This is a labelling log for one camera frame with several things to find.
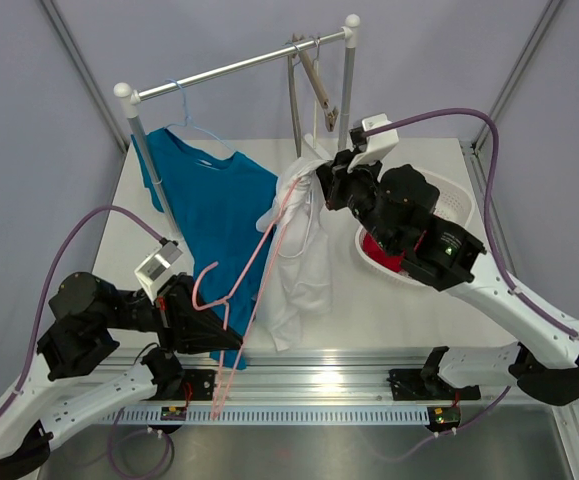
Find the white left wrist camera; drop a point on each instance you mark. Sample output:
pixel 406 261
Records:
pixel 156 269

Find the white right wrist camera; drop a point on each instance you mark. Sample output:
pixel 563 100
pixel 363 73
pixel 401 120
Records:
pixel 371 149

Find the silver white clothes rack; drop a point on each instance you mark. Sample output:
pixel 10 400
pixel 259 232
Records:
pixel 130 98

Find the aluminium mounting rail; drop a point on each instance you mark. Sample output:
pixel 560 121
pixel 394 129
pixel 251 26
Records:
pixel 315 376

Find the white plastic laundry basket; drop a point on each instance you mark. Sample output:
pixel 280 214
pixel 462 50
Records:
pixel 455 204

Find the red t shirt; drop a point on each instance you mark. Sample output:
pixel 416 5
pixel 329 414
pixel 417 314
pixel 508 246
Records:
pixel 371 248

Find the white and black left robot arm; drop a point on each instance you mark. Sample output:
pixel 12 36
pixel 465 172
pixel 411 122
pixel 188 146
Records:
pixel 36 417

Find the light blue wire hanger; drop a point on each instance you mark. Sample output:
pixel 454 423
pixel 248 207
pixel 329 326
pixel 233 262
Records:
pixel 188 120

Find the blue t shirt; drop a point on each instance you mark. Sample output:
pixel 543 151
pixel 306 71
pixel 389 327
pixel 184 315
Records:
pixel 216 204

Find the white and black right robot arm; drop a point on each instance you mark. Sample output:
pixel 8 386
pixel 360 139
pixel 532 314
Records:
pixel 396 208

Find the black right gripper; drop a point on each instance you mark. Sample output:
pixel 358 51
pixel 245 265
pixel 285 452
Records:
pixel 336 178

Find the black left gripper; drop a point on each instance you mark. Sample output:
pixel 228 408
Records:
pixel 185 329

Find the wooden clip hanger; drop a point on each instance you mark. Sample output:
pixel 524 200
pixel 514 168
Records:
pixel 311 67

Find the grey plastic hanger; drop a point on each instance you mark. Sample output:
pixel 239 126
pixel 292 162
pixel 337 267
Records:
pixel 293 99

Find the white t shirt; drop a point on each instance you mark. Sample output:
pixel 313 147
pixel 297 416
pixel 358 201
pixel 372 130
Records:
pixel 298 266

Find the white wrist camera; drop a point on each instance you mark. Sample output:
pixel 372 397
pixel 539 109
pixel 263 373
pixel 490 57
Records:
pixel 156 269
pixel 371 149

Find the white slotted cable duct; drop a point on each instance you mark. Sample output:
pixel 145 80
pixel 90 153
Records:
pixel 276 415

